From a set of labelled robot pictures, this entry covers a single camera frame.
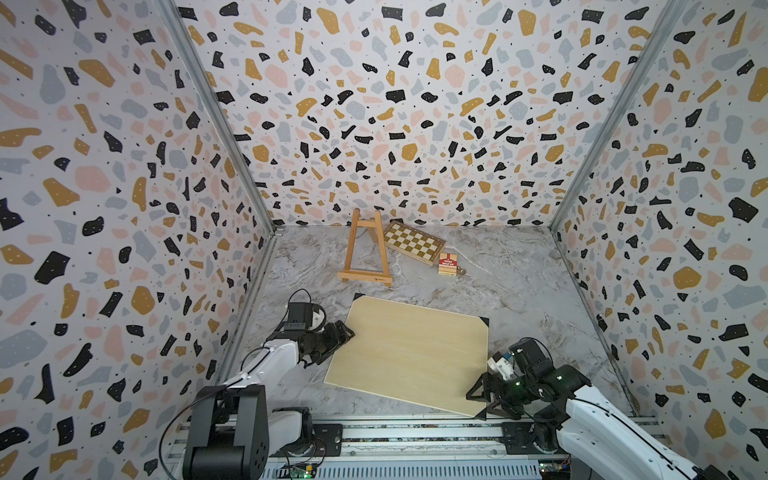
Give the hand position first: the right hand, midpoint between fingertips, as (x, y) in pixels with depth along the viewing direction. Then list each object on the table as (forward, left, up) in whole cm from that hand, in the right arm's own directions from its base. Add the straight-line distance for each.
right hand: (478, 404), depth 76 cm
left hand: (+16, +35, 0) cm, 39 cm away
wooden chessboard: (+57, +17, 0) cm, 59 cm away
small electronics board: (-15, +43, -3) cm, 46 cm away
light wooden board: (+13, +14, -1) cm, 19 cm away
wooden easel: (+46, +29, +15) cm, 57 cm away
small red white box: (+47, +4, -3) cm, 48 cm away
